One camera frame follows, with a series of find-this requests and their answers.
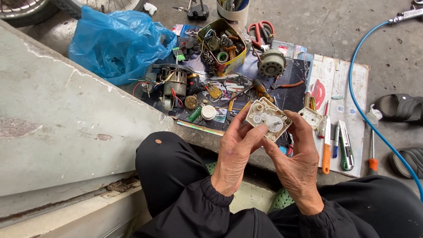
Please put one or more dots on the person's right hand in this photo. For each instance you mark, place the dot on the person's right hand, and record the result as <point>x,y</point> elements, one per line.
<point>297,168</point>

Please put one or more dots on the person's left hand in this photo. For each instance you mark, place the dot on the person's left hand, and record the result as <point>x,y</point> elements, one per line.
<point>231,158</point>

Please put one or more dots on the white plastic gearbox housing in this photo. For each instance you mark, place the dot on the white plastic gearbox housing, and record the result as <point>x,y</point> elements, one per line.
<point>266,117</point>

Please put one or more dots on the green plastic stool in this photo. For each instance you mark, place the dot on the green plastic stool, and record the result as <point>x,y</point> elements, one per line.
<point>281,200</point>

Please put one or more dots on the blue pen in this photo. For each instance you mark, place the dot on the blue pen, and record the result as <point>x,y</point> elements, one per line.
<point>336,142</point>

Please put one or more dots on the white round plastic cap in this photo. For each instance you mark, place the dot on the white round plastic cap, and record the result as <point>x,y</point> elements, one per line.
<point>208,112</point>

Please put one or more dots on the red tester screwdriver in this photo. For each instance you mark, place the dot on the red tester screwdriver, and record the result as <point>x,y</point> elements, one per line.
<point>323,124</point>

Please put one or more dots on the green utility knife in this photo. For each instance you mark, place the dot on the green utility knife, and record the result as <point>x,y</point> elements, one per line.
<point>346,148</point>

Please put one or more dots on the white plastic gearbox cover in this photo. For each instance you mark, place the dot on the white plastic gearbox cover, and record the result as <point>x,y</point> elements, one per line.
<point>310,116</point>

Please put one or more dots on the green cylindrical capacitor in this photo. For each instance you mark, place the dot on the green cylindrical capacitor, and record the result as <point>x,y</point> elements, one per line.
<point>195,113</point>

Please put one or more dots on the person's black trousers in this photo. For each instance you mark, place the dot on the person's black trousers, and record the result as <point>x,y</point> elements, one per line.
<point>168,172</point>

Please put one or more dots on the round brass gear unit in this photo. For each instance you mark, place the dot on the round brass gear unit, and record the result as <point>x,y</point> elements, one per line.
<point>191,102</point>

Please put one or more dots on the crumpled white tissue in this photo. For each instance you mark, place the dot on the crumpled white tissue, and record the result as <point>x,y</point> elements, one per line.
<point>374,115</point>

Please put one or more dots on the printed poster mat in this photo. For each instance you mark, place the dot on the printed poster mat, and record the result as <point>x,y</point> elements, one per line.
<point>343,86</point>

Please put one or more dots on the grey round motor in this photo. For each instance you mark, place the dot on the grey round motor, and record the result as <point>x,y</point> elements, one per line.
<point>271,63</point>

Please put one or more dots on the black sandal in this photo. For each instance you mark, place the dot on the black sandal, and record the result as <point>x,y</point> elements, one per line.
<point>408,162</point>
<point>401,106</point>

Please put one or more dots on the yellow tin of parts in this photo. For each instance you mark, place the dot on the yellow tin of parts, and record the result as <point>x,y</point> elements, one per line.
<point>222,46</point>

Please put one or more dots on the small green circuit board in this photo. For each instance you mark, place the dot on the small green circuit board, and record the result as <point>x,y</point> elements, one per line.
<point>178,54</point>

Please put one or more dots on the white cup of pens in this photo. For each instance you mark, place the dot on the white cup of pens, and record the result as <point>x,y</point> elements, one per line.
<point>233,13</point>

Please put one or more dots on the black stand base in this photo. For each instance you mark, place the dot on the black stand base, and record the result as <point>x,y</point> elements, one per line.
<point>197,13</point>

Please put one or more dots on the blue plastic bag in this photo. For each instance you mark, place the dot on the blue plastic bag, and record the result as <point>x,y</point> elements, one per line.
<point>115,46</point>

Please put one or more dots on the white cloth scrap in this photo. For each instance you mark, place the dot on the white cloth scrap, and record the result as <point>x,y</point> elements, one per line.
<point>150,8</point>

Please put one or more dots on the metal air blow gun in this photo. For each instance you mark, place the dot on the metal air blow gun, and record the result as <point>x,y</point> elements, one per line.
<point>408,15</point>

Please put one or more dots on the motorbike wheel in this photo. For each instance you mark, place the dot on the motorbike wheel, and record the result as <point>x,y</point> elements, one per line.
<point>29,8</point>

